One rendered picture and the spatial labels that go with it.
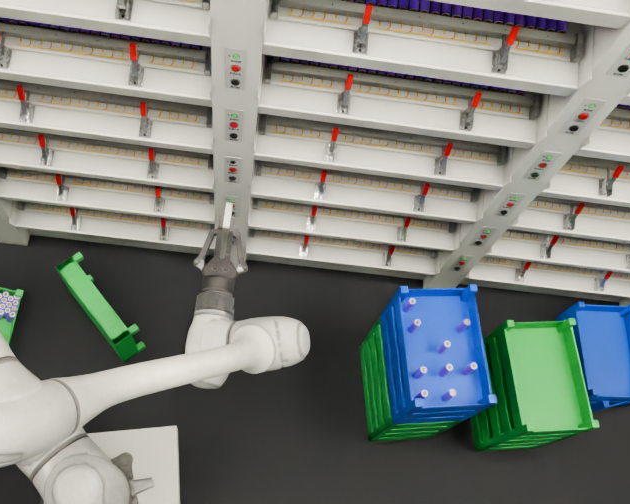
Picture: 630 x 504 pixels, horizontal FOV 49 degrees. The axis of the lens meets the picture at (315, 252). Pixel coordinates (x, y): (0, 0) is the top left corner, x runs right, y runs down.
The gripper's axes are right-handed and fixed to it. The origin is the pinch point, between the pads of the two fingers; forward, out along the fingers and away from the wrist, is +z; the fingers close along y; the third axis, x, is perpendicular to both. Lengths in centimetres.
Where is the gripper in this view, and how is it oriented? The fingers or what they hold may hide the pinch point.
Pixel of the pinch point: (227, 217)
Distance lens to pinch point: 169.0
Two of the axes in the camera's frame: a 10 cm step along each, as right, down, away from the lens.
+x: 1.2, -4.0, -9.1
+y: 9.9, 1.2, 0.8
